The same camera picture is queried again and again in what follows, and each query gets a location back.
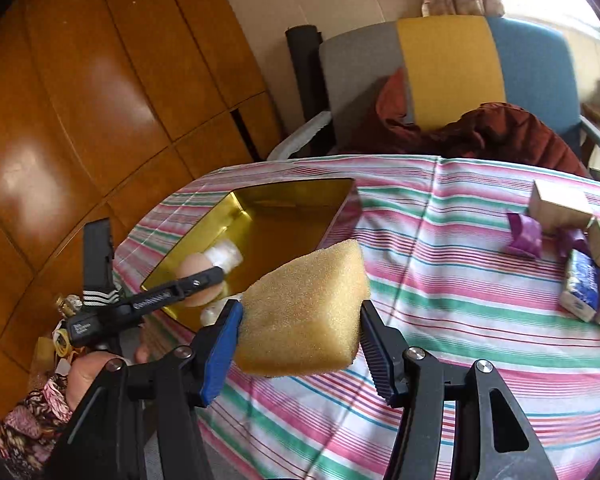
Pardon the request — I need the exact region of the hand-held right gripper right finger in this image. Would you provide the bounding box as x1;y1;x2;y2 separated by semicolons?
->
360;299;561;480

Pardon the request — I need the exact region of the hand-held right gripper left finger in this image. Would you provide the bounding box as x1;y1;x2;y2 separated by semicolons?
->
40;300;246;480

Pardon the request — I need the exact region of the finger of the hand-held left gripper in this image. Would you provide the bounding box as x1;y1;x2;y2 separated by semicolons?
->
139;266;227;314

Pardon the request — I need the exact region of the beige egg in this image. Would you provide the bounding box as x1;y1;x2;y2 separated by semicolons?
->
175;254;228;307

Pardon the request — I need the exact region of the large yellow sponge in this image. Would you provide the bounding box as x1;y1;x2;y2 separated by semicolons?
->
235;239;372;378

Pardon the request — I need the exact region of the gold rectangular box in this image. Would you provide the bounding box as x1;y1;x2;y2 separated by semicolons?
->
140;177;363;333

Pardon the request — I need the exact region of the blue tissue pack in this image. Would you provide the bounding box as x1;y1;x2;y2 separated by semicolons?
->
559;249;600;323

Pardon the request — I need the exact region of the person's left forearm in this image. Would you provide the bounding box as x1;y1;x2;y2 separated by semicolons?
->
0;375;76;480

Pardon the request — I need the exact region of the person's left hand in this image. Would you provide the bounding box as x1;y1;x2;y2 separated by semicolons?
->
66;342;151;409

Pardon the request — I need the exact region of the striped tablecloth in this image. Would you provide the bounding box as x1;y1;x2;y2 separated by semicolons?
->
112;155;600;480

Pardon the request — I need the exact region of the brown wooden wardrobe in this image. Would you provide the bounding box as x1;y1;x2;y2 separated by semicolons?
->
0;0;283;421

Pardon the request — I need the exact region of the purple ribbon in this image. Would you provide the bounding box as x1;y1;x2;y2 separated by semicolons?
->
506;211;543;259

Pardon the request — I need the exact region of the purple foil packet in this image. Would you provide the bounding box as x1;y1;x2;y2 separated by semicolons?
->
555;227;591;261

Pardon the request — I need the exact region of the beige cardboard box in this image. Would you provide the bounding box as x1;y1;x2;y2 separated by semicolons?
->
528;179;595;236

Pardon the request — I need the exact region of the red-brown jacket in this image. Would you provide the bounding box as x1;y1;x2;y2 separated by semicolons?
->
337;67;588;176

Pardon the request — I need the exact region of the grey yellow blue chair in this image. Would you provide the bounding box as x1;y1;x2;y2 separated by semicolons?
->
266;15;600;171

